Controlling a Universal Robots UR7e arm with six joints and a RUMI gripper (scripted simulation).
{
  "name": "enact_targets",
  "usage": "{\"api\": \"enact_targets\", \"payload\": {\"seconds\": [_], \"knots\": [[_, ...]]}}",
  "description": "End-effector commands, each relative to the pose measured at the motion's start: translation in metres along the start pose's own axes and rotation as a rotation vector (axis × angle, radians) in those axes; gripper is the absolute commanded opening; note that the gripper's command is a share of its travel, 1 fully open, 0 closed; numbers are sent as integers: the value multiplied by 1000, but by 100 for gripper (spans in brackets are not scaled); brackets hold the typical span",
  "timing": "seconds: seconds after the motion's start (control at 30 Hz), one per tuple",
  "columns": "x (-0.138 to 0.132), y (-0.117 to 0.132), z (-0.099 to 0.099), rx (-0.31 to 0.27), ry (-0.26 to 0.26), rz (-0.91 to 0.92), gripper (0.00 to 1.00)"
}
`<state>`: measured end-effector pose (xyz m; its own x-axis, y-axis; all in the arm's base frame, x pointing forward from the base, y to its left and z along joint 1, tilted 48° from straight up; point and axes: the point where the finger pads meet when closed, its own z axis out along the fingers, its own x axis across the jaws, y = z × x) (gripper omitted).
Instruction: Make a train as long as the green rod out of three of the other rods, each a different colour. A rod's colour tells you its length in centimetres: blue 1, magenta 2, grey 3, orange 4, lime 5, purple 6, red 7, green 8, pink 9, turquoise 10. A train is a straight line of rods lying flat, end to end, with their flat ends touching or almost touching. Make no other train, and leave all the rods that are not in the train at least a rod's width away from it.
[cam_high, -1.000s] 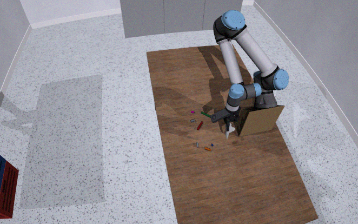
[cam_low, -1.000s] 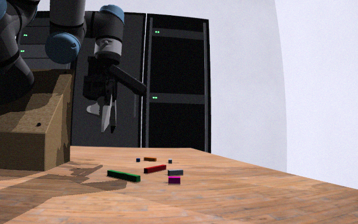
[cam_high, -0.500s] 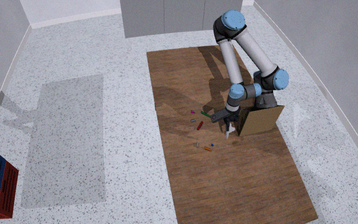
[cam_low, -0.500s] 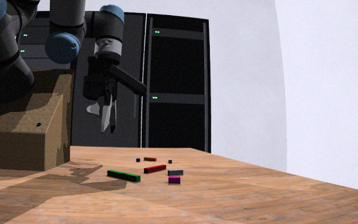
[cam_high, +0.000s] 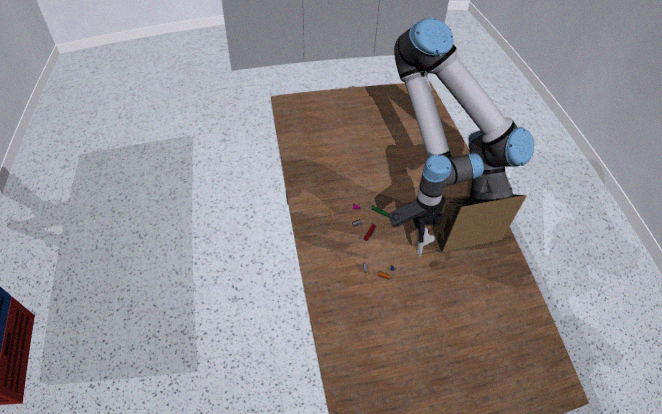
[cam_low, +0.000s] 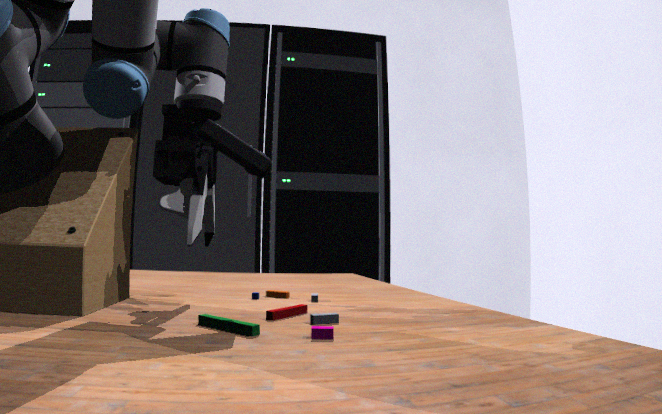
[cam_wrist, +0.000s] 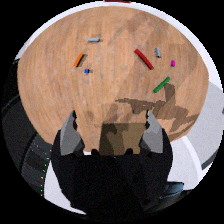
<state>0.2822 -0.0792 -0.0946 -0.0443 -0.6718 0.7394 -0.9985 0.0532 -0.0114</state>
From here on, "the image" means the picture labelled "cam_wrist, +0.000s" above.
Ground green rod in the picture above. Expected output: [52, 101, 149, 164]
[153, 77, 170, 93]

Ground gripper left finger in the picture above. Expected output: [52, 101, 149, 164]
[51, 110, 85, 190]

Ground dark red rectangular bar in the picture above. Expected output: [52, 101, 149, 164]
[134, 49, 153, 69]

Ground orange rod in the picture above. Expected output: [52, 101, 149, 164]
[73, 53, 84, 67]

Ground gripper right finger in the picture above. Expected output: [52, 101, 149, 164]
[138, 110, 173, 187]

